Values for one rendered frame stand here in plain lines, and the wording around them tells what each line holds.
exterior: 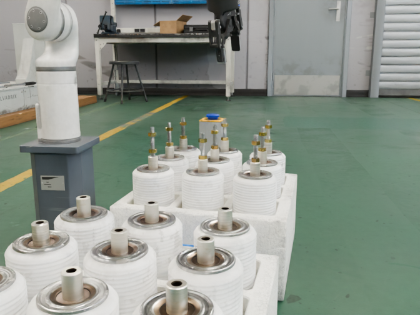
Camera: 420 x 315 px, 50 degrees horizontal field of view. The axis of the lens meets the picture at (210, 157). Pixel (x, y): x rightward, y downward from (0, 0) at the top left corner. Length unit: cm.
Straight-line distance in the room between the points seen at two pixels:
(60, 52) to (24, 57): 337
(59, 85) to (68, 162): 18
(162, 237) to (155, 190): 34
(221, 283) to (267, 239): 41
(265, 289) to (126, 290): 20
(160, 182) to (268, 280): 41
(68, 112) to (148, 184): 27
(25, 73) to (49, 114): 331
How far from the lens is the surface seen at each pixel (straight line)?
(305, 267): 116
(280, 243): 95
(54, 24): 110
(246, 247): 67
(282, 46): 597
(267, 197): 96
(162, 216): 73
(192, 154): 123
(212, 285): 55
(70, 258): 66
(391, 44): 610
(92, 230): 73
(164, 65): 612
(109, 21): 546
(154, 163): 103
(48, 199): 116
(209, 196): 98
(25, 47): 455
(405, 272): 121
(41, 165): 114
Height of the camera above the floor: 50
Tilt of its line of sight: 13 degrees down
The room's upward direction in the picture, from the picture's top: straight up
